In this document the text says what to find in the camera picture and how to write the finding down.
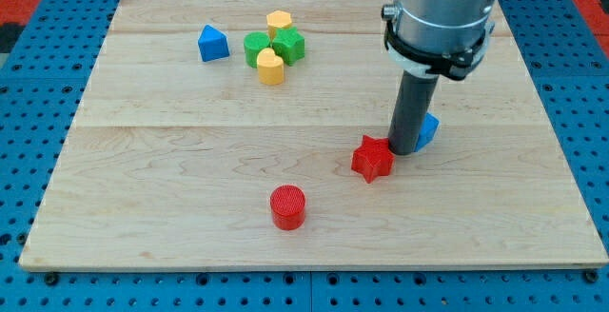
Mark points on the red star block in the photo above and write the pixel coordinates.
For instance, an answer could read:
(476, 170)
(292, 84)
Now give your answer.
(372, 158)

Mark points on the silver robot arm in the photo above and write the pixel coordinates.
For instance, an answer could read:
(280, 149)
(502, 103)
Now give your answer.
(432, 38)

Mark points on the green star block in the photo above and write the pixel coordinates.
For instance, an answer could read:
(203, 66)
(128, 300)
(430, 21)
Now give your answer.
(289, 44)

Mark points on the red cylinder block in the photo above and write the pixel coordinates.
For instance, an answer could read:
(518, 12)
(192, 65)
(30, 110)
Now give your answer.
(287, 203)

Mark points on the yellow heart block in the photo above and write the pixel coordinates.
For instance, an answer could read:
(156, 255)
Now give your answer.
(270, 67)

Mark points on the wooden board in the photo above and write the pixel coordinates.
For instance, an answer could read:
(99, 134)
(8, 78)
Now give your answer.
(170, 161)

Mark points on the green cylinder block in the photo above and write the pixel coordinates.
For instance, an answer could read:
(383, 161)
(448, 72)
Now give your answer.
(254, 43)

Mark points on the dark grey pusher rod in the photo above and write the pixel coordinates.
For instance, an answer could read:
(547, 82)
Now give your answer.
(413, 100)

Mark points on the yellow hexagon block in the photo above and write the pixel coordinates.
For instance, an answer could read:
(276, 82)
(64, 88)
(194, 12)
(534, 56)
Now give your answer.
(278, 19)

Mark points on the blue cube block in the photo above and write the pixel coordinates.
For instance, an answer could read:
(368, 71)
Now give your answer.
(427, 133)

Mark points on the blue triangle block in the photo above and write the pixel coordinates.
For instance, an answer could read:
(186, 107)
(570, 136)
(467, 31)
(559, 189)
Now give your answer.
(213, 44)

